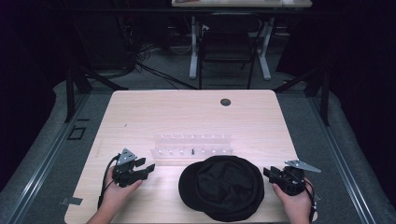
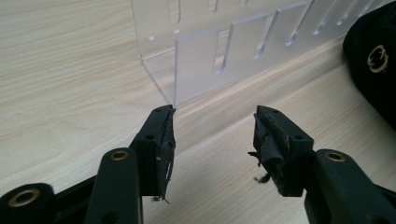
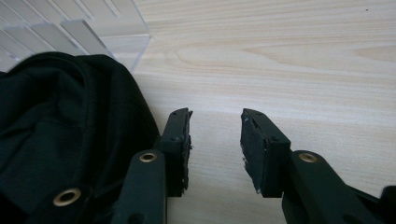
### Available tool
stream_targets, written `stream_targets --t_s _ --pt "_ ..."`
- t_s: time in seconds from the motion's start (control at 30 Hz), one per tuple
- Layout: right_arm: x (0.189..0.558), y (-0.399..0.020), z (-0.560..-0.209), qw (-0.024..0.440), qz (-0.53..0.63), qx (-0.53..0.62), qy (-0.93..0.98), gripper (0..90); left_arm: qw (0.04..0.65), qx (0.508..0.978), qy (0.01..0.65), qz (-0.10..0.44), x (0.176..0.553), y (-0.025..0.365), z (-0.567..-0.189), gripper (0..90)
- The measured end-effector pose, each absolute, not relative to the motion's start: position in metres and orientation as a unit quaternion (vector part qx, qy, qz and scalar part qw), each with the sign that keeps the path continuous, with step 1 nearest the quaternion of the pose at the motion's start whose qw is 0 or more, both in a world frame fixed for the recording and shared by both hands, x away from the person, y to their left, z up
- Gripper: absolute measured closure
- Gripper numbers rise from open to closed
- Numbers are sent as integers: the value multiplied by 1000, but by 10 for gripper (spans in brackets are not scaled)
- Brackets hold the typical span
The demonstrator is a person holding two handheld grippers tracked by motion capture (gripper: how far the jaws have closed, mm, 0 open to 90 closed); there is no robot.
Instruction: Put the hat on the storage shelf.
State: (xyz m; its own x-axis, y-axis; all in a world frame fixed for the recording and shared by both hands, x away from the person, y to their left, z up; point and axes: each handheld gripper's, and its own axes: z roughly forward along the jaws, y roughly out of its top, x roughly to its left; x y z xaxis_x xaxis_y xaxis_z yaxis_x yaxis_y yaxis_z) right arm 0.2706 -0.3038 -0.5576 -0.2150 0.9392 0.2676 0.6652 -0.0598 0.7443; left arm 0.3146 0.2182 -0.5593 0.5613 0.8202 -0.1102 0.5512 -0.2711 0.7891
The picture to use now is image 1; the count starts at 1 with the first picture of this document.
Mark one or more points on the dark cabinet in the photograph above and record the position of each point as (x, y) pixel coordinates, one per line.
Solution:
(104, 40)

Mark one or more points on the grey tape strip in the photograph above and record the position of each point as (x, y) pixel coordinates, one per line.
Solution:
(71, 201)

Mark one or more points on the black metal stand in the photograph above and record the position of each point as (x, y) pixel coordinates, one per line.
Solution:
(322, 90)
(73, 84)

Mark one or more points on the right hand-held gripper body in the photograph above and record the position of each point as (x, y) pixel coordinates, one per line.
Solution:
(292, 180)

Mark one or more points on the person's left hand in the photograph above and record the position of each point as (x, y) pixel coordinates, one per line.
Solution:
(116, 193)

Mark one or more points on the white-legged desk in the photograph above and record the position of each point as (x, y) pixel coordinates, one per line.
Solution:
(241, 3)

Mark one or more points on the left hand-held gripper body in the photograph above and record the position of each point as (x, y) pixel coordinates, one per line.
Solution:
(125, 169)

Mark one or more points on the black chair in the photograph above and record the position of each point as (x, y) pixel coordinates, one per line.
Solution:
(225, 46)

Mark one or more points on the round black table grommet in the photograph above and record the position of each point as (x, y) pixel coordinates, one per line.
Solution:
(225, 102)

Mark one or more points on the black cloth hat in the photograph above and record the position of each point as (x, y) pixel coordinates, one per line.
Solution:
(221, 188)

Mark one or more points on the person's right hand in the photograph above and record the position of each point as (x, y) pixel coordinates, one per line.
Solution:
(292, 207)

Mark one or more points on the clear acrylic rack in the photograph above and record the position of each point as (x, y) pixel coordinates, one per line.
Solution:
(191, 147)

